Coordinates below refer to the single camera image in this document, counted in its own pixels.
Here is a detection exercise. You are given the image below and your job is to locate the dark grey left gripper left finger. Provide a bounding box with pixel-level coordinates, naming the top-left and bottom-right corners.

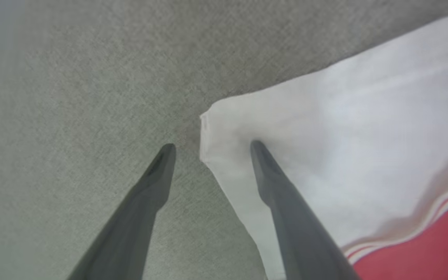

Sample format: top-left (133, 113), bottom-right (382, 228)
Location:
top-left (67, 143), bottom-right (177, 280)

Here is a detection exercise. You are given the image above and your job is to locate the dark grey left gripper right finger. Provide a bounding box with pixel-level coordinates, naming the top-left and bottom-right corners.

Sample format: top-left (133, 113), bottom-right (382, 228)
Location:
top-left (250, 140), bottom-right (361, 280)

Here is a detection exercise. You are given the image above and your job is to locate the red garment with white trim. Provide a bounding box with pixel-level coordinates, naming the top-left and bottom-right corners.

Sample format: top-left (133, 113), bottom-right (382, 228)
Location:
top-left (199, 10), bottom-right (448, 280)

